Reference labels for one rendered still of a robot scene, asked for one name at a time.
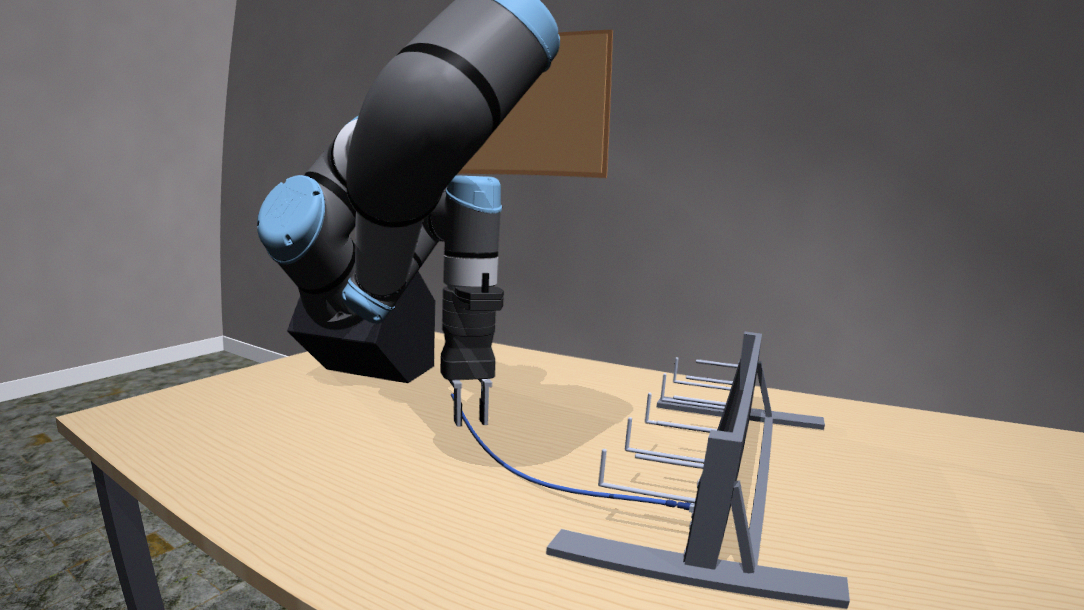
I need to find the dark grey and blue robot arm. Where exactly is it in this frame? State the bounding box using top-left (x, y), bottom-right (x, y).
top-left (257, 0), bottom-right (560, 330)

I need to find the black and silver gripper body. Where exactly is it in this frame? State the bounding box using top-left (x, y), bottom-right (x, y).
top-left (440, 255), bottom-right (504, 380)

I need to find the dark grey metal rack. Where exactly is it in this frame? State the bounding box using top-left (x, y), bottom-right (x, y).
top-left (546, 332), bottom-right (850, 609)

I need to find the blue cable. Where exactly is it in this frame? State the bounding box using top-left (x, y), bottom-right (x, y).
top-left (462, 411), bottom-right (678, 508)

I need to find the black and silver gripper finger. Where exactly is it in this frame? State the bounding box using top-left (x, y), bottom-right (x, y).
top-left (448, 380), bottom-right (462, 427)
top-left (478, 379), bottom-right (492, 425)

